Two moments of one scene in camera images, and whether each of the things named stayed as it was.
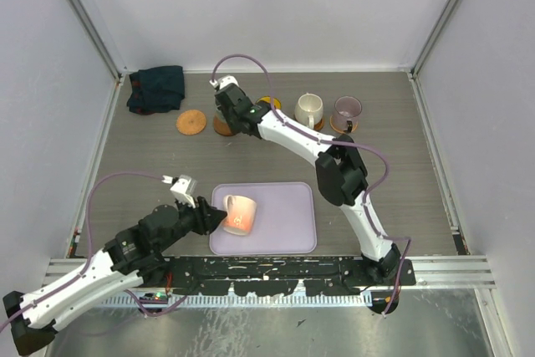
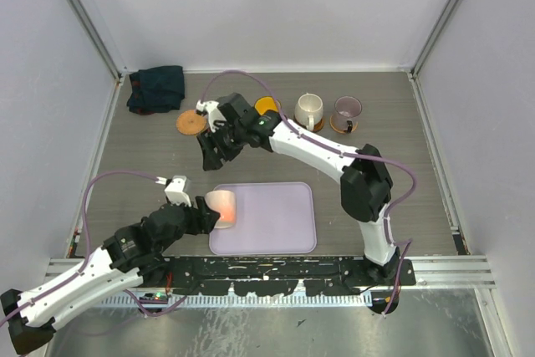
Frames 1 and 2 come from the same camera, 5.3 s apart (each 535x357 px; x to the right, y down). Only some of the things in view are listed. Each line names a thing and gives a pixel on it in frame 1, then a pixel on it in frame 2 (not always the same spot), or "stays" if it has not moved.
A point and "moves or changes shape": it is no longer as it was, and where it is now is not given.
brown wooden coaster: x=268 y=99 stays
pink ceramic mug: x=241 y=214 moves or changes shape
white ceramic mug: x=308 y=109 stays
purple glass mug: x=346 y=108 stays
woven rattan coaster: x=191 y=122 stays
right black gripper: x=229 y=123 -> x=208 y=141
